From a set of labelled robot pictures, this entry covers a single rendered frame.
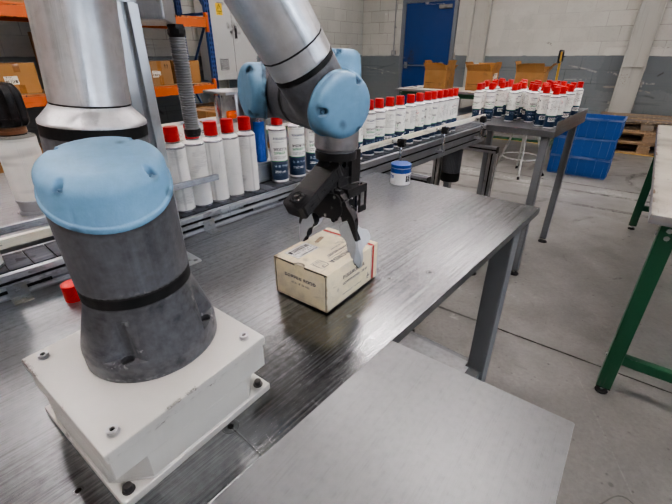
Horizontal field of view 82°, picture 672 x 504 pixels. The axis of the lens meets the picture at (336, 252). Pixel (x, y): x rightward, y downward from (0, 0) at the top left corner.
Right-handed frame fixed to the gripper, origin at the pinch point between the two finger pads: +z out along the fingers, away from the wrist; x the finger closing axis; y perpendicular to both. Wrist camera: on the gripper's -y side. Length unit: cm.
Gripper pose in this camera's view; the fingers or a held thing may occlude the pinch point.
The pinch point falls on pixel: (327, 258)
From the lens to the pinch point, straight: 73.8
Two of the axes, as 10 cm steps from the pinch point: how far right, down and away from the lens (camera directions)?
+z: -0.2, 9.0, 4.4
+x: -8.0, -2.8, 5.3
